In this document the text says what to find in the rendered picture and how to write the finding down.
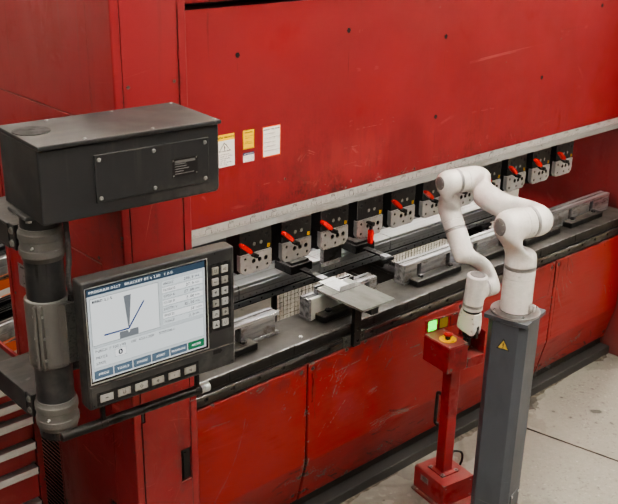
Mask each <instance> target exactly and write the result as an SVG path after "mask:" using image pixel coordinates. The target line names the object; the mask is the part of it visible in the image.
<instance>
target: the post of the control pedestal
mask: <svg viewBox="0 0 618 504"><path fill-rule="evenodd" d="M459 382H460V370H459V371H456V372H454V373H451V374H446V373H444V372H443V380H442V392H441V404H440V417H439V429H438V441H437V453H436V466H435V467H437V468H438V469H439V470H441V471H442V472H445V471H447V470H450V469H452V460H453V449H454V438H455V427H456V415H457V404H458V393H459Z"/></svg>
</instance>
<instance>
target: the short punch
mask: <svg viewBox="0 0 618 504"><path fill-rule="evenodd" d="M341 250H342V245H339V246H336V247H333V248H330V249H326V250H322V249H320V262H321V263H322V264H321V267H324V266H327V265H330V264H333V263H336V262H339V261H340V257H341Z"/></svg>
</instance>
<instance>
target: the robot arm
mask: <svg viewBox="0 0 618 504"><path fill-rule="evenodd" d="M435 184H436V188H437V190H438V192H439V194H440V198H439V202H438V212H439V215H440V219H441V222H442V225H443V228H444V231H445V234H446V237H447V240H448V243H449V246H450V249H451V252H452V255H453V257H454V259H455V261H456V262H458V263H462V264H468V265H471V266H473V267H475V268H476V269H477V270H478V271H470V272H468V274H467V278H466V285H465V291H464V298H463V304H462V308H461V310H460V313H459V316H458V320H457V327H458V328H459V329H460V330H462V333H463V340H465V341H466V342H468V346H470V344H471V338H474V339H477V338H478V334H480V331H481V323H482V313H481V311H482V310H483V304H484V300H485V298H486V297H489V296H493V295H496V294H498V293H499V291H500V283H499V279H498V276H497V273H496V271H495V269H494V267H493V265H492V264H491V262H490V261H489V260H488V259H487V258H485V257H484V256H482V255H481V254H479V253H477V252H476V251H475V250H474V249H473V247H472V243H471V240H470V237H469V234H468V231H467V228H466V225H465V221H464V218H463V215H462V212H461V201H460V198H459V196H458V195H457V193H463V192H473V200H474V202H475V203H476V204H477V205H478V206H479V207H480V208H482V209H483V210H484V211H486V212H488V213H490V214H491V215H494V216H496V219H495V222H494V233H495V235H496V237H497V238H498V240H499V241H500V242H501V244H502V246H503V248H504V251H505V260H504V270H503V280H502V290H501V299H500V300H498V301H495V302H493V303H492V304H491V306H490V310H491V312H492V314H494V315H495V316H497V317H499V318H501V319H504V320H507V321H513V322H529V321H533V320H536V319H538V318H539V317H540V314H541V311H540V309H539V308H538V306H536V305H534V304H532V301H533V293H534V284H535V276H536V267H537V254H536V252H535V251H534V250H533V249H531V248H529V247H526V246H523V240H524V239H528V238H533V237H538V236H542V235H544V234H546V233H548V232H549V231H550V230H551V228H552V226H553V215H552V213H551V211H550V210H549V209H548V208H547V207H545V206H544V205H542V204H540V203H537V202H534V201H531V200H528V199H524V198H520V197H516V196H513V195H509V194H507V193H505V192H503V191H501V190H500V189H498V188H497V187H495V186H494V185H493V184H492V183H491V176H490V173H489V171H488V170H486V169H485V168H483V167H480V166H469V167H462V168H455V169H448V170H445V171H443V172H441V173H440V174H439V175H438V176H437V177H436V180H435Z"/></svg>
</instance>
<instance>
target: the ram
mask: <svg viewBox="0 0 618 504"><path fill-rule="evenodd" d="M185 32H186V65H187V98H188V108H190V109H193V110H195V111H198V112H201V113H204V114H206V115H209V116H212V117H214V118H217V119H220V120H221V124H218V136H219V135H224V134H230V133H234V149H235V165H232V166H227V167H223V168H219V187H218V189H217V190H216V191H213V192H208V193H203V194H199V195H194V196H190V199H191V231H192V230H196V229H200V228H204V227H207V226H211V225H215V224H219V223H223V222H226V221H230V220H234V219H238V218H241V217H245V216H249V215H253V214H256V213H260V212H264V211H268V210H271V209H275V208H279V207H283V206H287V205H290V204H294V203H298V202H302V201H305V200H309V199H313V198H317V197H320V196H324V195H328V194H332V193H335V192H339V191H343V190H347V189H350V188H354V187H358V186H362V185H366V184H369V183H373V182H377V181H381V180H384V179H388V178H392V177H396V176H399V175H403V174H407V173H411V172H414V171H418V170H422V169H426V168H430V167H433V166H437V165H441V164H445V163H448V162H452V161H456V160H460V159H463V158H467V157H471V156H475V155H478V154H482V153H486V152H490V151H493V150H497V149H501V148H505V147H509V146H512V145H516V144H520V143H524V142H527V141H531V140H535V139H539V138H542V137H546V136H550V135H554V134H557V133H561V132H565V131H569V130H572V129H576V128H580V127H584V126H588V125H591V124H595V123H599V122H603V121H606V120H610V119H614V118H618V0H263V1H250V2H238V3H225V4H212V5H200V6H187V7H185ZM277 124H281V154H280V155H275V156H270V157H266V158H262V127H266V126H271V125H277ZM617 128H618V123H616V124H613V125H609V126H605V127H602V128H598V129H594V130H591V131H587V132H583V133H580V134H576V135H573V136H569V137H565V138H562V139H558V140H554V141H551V142H547V143H543V144H540V145H536V146H532V147H529V148H525V149H521V150H518V151H514V152H510V153H507V154H503V155H499V156H496V157H492V158H488V159H485V160H481V161H477V162H474V163H470V164H466V165H463V166H459V167H455V168H462V167H469V166H480V167H481V166H484V165H488V164H492V163H495V162H499V161H502V160H506V159H510V158H513V157H517V156H520V155H524V154H527V153H531V152H535V151H538V150H542V149H545V148H549V147H552V146H556V145H560V144H563V143H567V142H570V141H574V140H577V139H581V138H585V137H588V136H592V135H595V134H599V133H603V132H606V131H610V130H613V129H617ZM250 129H254V148H250V149H245V150H243V131H245V130H250ZM252 151H254V161H249V162H245V163H243V153H248V152H252ZM455 168H452V169H455ZM441 172H443V171H441ZM441 172H437V173H433V174H430V175H426V176H422V177H419V178H415V179H411V180H408V181H404V182H400V183H397V184H393V185H389V186H386V187H382V188H378V189H375V190H371V191H367V192H364V193H360V194H356V195H353V196H349V197H345V198H342V199H338V200H334V201H331V202H327V203H323V204H320V205H316V206H312V207H309V208H305V209H301V210H298V211H294V212H291V213H287V214H283V215H280V216H276V217H272V218H269V219H265V220H261V221H258V222H254V223H250V224H247V225H243V226H239V227H236V228H232V229H228V230H225V231H221V232H217V233H214V234H210V235H206V236H203V237H199V238H195V239H192V247H195V246H198V245H202V244H205V243H209V242H213V241H216V240H220V239H223V238H227V237H231V236H234V235H238V234H241V233H245V232H248V231H252V230H256V229H259V228H263V227H266V226H270V225H273V224H277V223H281V222H284V221H288V220H291V219H295V218H298V217H302V216H306V215H309V214H313V213H316V212H320V211H324V210H327V209H331V208H334V207H338V206H341V205H345V204H349V203H352V202H356V201H359V200H363V199H366V198H370V197H374V196H377V195H381V194H384V193H388V192H391V191H395V190H399V189H402V188H406V187H409V186H413V185H417V184H420V183H424V182H427V181H431V180H434V179H436V177H437V176H438V175H439V174H440V173H441Z"/></svg>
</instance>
